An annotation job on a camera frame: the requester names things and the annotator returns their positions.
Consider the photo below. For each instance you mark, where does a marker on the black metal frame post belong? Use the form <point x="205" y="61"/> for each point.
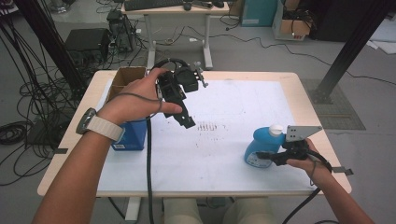
<point x="351" y="46"/>
<point x="46" y="37"/>

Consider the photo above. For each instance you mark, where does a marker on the white paper sheets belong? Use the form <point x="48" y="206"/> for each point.
<point x="384" y="37"/>

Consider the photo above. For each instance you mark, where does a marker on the person's left hand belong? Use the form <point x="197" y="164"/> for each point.
<point x="134" y="99"/>

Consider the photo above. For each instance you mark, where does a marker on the person's right leg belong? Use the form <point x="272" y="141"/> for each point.
<point x="246" y="213"/>

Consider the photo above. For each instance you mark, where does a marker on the blue bottle with white cap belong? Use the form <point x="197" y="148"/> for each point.
<point x="264" y="141"/>

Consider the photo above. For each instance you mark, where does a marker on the grey floor mat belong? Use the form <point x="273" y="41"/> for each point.
<point x="342" y="115"/>

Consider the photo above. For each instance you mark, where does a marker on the white background desk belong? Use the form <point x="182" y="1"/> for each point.
<point x="148" y="31"/>

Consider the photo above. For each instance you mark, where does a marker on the black computer mouse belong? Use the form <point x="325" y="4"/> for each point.
<point x="187" y="6"/>

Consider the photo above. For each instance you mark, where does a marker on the person's leg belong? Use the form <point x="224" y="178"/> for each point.
<point x="183" y="213"/>
<point x="246" y="213"/>

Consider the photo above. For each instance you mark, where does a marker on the white table leg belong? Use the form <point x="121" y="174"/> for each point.
<point x="133" y="210"/>

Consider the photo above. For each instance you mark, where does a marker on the teal box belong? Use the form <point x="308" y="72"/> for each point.
<point x="258" y="12"/>

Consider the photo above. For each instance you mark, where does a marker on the blue cardboard box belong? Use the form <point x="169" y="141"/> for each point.
<point x="134" y="137"/>

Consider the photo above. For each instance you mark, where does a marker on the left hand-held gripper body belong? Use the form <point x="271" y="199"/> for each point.
<point x="172" y="85"/>

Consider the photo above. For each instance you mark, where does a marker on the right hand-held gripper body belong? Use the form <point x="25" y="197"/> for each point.
<point x="295" y="151"/>

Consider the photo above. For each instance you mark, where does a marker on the open brown cardboard box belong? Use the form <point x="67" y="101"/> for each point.
<point x="294" y="26"/>

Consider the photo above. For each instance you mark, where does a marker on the black computer tower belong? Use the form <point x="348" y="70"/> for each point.
<point x="123" y="31"/>

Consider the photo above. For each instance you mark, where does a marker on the black tape strip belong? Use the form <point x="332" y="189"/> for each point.
<point x="61" y="151"/>
<point x="342" y="171"/>

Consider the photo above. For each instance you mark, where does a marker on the black keyboard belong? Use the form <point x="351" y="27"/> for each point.
<point x="152" y="4"/>

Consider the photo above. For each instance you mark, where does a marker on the person's right hand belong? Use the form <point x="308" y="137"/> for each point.
<point x="317" y="168"/>

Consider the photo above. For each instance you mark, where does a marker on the black equipment case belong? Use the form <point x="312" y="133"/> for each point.
<point x="87" y="40"/>

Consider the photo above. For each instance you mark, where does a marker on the person's left leg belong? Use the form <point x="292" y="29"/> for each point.
<point x="183" y="213"/>

